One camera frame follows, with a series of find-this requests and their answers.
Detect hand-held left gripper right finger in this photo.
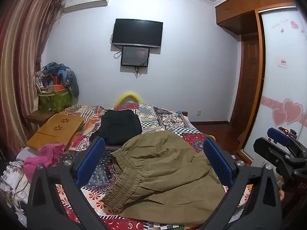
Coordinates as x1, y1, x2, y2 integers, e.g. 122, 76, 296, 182
200, 138, 282, 230

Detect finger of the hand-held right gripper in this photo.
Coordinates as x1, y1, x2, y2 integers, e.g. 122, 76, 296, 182
267, 127, 300, 155
254, 137, 298, 173

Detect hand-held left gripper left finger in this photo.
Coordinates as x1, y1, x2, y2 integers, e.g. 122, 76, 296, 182
27, 136, 108, 230

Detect olive green pants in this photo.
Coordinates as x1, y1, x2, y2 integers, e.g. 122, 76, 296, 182
99, 132, 227, 224

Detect black folded pants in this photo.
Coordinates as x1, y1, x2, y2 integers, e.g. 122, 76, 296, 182
89, 109, 143, 146

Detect cluster of small dark jars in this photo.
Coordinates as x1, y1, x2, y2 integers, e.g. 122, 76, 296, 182
279, 127, 299, 138

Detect pink cloth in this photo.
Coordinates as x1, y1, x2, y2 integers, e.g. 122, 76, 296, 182
23, 144, 66, 184

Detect wooden lap desk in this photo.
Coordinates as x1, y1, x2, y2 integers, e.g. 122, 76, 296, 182
26, 114, 85, 150

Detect patchwork patterned bedsheet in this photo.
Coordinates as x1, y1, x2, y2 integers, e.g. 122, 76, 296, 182
17, 102, 255, 230

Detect green storage bag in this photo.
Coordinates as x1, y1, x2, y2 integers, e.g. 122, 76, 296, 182
38, 89, 73, 113

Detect wooden stool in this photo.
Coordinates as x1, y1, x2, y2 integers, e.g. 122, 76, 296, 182
25, 110, 55, 130

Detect yellow foam tube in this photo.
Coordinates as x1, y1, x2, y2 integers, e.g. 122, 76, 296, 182
113, 91, 142, 107

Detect orange box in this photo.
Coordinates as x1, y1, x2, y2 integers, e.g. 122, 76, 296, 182
48, 84, 70, 93

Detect pile of blue clothes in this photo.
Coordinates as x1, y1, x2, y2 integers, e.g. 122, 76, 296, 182
36, 62, 79, 97

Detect small black monitor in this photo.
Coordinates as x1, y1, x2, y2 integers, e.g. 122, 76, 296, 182
120, 45, 150, 67

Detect striped red beige curtain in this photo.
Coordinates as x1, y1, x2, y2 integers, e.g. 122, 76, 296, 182
0, 0, 65, 154

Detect wooden overhead cabinet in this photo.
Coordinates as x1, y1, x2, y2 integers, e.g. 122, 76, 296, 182
215, 0, 298, 35

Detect large black television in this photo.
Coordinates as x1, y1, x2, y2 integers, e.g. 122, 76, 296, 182
111, 18, 164, 49

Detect white air conditioner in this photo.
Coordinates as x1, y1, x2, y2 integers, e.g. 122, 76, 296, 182
63, 0, 111, 12

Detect tangle of white cables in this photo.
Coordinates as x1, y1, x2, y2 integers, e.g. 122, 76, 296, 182
0, 160, 31, 223

